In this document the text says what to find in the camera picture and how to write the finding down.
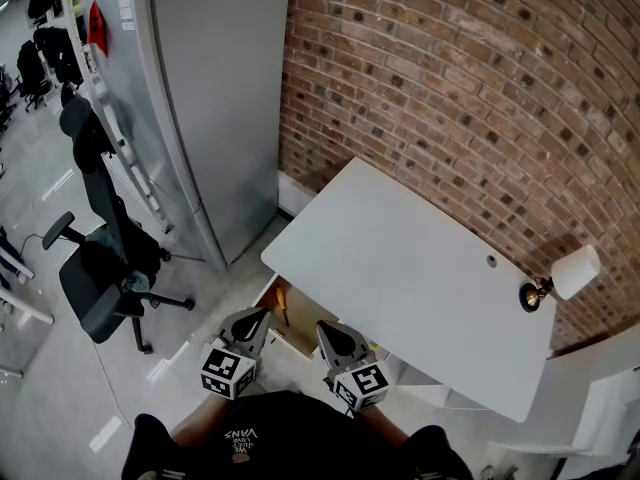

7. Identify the white shelf rack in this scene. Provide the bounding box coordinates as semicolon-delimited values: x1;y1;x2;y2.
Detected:
27;0;104;100

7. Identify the orange-handled screwdriver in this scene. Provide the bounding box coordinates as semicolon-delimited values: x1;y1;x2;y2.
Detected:
274;286;292;329

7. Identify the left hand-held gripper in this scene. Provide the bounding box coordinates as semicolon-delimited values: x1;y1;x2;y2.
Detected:
199;307;273;400

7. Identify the white table frame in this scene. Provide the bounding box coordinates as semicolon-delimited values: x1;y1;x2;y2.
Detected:
0;226;56;380

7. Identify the white label on refrigerator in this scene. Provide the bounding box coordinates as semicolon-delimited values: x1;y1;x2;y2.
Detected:
116;0;137;32

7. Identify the aluminium ladder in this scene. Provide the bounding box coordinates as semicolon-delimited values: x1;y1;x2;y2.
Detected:
74;42;176;236

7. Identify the black floor cable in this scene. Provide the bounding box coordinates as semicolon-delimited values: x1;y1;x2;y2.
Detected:
19;232;127;420

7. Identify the white shelf unit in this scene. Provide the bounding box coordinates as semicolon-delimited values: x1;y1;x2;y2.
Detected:
492;351;640;475

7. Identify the person's left forearm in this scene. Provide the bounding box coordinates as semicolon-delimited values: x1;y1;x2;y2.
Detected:
169;395;234;450

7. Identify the person's right forearm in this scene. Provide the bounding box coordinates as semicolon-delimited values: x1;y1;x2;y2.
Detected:
349;405;409;447

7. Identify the red paper on refrigerator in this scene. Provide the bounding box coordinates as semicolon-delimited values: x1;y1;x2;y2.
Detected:
86;0;109;59

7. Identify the white drawer with wooden bottom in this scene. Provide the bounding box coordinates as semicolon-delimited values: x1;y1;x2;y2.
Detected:
252;273;342;359

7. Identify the table lamp with white shade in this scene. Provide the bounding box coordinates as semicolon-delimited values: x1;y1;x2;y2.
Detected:
518;244;602;315

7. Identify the grey refrigerator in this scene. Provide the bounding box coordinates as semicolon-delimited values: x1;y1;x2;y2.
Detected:
79;0;293;274

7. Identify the grey sneaker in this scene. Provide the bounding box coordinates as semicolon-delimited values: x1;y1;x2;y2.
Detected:
479;463;519;480

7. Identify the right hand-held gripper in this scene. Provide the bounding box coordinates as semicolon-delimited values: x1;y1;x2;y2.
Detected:
315;320;391;413

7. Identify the white desk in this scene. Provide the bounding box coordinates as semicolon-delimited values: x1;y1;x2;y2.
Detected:
260;156;558;424

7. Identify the grey harness strap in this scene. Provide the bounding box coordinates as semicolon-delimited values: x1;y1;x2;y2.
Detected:
136;467;187;480

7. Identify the black background office chair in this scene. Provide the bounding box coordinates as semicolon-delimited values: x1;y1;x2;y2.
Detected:
15;39;52;114

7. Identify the person's black shirt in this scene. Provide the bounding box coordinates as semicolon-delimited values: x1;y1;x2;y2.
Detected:
121;390;474;480

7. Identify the teal cloth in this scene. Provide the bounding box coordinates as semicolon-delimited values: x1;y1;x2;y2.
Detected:
84;227;152;293

